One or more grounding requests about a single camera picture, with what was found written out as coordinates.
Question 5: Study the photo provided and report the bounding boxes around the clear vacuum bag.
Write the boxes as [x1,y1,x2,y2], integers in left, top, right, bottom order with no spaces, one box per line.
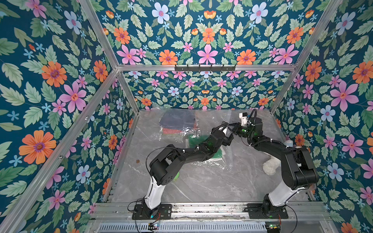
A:
[185,134,231,167]

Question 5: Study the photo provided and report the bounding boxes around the green tank top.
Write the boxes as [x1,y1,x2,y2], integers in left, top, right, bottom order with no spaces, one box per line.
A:
[186,136,208,148]

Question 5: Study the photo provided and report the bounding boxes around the black hook rail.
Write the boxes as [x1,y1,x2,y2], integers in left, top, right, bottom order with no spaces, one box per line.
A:
[174,65,236,72]

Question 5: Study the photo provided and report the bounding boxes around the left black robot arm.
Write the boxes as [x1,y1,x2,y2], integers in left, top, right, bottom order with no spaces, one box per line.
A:
[142,122,236,211]

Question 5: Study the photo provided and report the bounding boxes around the aluminium front rail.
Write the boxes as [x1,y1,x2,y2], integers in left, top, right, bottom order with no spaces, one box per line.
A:
[91,202,332,221]

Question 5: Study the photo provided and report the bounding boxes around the white teddy bear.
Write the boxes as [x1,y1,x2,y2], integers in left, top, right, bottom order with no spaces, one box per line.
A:
[262,156,281,176]

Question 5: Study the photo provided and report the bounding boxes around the bag of folded clothes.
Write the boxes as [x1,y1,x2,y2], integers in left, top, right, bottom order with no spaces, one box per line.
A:
[159,109,200,136]

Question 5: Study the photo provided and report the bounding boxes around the white folded garment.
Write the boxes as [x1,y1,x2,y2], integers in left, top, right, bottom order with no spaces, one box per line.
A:
[210,147,225,160]

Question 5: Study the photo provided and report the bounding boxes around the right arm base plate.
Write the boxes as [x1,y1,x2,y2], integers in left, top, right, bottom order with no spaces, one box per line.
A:
[244,203,288,219]

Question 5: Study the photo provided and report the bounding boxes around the green round lid container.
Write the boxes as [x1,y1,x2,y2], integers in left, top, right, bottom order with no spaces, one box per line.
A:
[173,172,180,182]

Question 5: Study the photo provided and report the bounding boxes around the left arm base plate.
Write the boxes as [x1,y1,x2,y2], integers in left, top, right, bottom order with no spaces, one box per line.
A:
[132,204,173,220]

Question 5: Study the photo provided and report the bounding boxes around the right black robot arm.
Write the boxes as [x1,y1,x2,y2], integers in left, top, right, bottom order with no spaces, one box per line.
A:
[233,109,319,215]

